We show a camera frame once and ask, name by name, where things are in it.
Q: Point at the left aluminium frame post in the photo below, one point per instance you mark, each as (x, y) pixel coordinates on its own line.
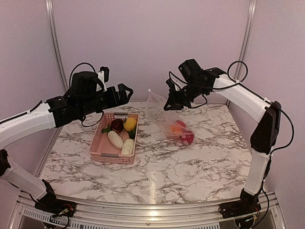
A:
(55, 43)

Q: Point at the yellow toy lemon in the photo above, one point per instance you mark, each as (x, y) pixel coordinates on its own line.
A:
(129, 124)

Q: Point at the white toy vegetable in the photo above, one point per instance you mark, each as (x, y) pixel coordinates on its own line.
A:
(127, 147)
(115, 139)

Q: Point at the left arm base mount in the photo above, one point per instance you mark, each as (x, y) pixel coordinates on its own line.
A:
(50, 203)

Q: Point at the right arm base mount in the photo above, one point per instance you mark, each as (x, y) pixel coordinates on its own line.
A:
(246, 204)

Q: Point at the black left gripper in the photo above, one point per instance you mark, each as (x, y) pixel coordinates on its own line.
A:
(114, 100)

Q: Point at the red toy apple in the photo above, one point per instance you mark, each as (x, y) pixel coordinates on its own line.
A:
(187, 138)
(181, 123)

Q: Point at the clear pink zip top bag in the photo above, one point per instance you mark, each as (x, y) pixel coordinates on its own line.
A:
(163, 119)

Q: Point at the right aluminium frame post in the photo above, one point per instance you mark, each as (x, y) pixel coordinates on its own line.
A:
(247, 37)

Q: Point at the aluminium frame post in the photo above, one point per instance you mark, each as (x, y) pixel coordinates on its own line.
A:
(247, 37)
(55, 43)

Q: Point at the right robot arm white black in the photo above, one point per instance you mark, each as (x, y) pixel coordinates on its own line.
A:
(265, 113)

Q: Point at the aluminium front rail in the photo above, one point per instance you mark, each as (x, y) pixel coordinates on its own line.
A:
(89, 214)

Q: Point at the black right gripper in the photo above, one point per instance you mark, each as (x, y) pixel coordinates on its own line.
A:
(173, 99)

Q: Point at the white toy vegetable lower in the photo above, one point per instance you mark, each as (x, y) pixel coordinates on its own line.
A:
(127, 147)

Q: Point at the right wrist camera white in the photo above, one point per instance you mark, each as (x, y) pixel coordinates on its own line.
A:
(174, 88)

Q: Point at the dark maroon toy fruit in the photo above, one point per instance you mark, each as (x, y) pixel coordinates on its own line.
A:
(117, 125)

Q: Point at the pink perforated plastic basket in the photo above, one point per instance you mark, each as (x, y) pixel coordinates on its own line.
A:
(101, 149)

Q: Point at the white toy vegetable upper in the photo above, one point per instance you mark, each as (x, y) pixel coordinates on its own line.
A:
(115, 139)

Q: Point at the orange toy orange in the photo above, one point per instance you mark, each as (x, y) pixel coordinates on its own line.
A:
(176, 128)

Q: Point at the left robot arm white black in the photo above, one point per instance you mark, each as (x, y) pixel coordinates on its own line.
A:
(87, 94)

